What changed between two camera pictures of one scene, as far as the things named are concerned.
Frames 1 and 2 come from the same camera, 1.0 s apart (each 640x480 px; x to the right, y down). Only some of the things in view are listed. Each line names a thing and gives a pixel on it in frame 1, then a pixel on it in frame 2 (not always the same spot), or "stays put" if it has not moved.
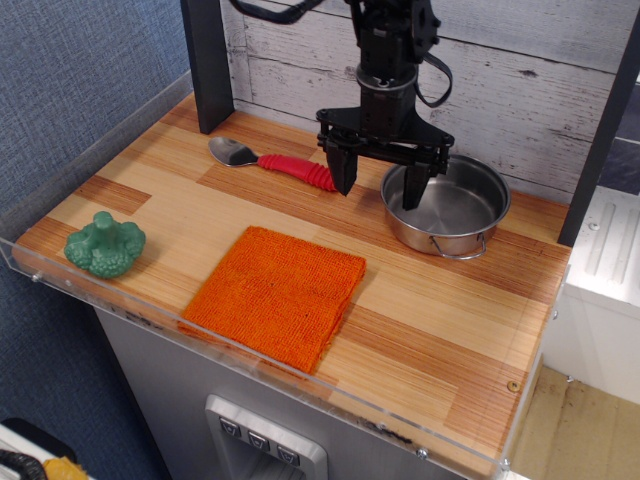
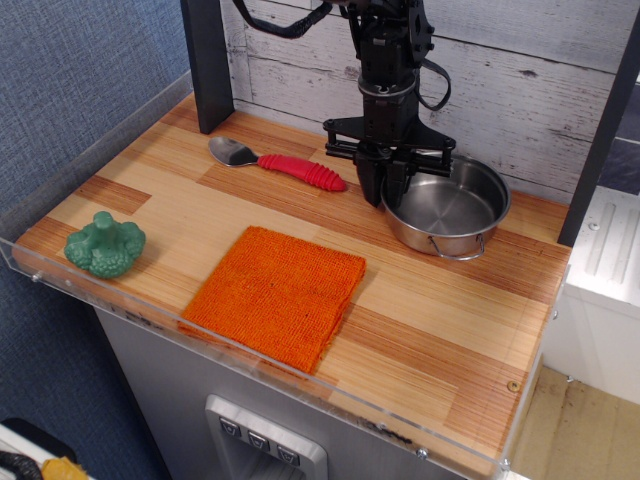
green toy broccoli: x=106 y=248 stays put
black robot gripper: x=386 y=119 -> x=388 y=128
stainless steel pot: x=460 y=212 stays put
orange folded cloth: x=275 y=295 stays put
